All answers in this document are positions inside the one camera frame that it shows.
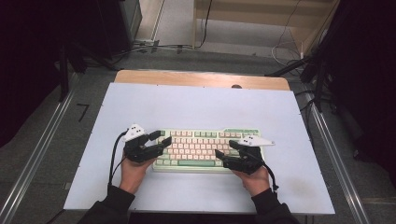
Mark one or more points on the grey power strip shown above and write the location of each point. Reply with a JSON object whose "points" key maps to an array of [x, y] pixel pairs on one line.
{"points": [[146, 42]]}

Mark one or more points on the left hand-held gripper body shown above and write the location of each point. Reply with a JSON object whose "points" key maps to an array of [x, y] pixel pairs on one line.
{"points": [[140, 149]]}

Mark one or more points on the light wooden shelf unit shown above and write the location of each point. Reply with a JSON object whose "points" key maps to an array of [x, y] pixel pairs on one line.
{"points": [[249, 15]]}

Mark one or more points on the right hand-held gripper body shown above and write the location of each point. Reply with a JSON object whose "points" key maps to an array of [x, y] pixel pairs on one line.
{"points": [[247, 157]]}

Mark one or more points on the person's left hand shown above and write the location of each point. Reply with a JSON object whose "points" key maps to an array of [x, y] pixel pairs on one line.
{"points": [[134, 174]]}

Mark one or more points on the person's right hand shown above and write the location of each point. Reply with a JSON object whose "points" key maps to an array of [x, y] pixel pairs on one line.
{"points": [[255, 182]]}

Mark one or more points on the black tripod stand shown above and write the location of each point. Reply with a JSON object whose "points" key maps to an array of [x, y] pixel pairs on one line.
{"points": [[317, 71]]}

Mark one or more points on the white table cover sheet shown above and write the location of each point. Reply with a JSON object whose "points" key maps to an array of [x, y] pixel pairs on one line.
{"points": [[199, 105]]}

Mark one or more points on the wooden table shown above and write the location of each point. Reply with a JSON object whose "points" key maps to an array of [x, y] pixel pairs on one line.
{"points": [[193, 77]]}

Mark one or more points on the black metal stand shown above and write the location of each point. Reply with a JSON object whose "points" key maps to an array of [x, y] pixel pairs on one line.
{"points": [[63, 74]]}

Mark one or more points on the green and beige keyboard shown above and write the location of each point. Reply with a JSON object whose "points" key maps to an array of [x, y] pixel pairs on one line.
{"points": [[193, 149]]}

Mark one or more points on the aluminium floor rail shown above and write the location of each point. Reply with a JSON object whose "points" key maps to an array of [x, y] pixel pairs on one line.
{"points": [[34, 155], [339, 161]]}

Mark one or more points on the dark cabinet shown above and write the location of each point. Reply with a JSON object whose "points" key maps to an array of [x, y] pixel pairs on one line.
{"points": [[121, 25]]}

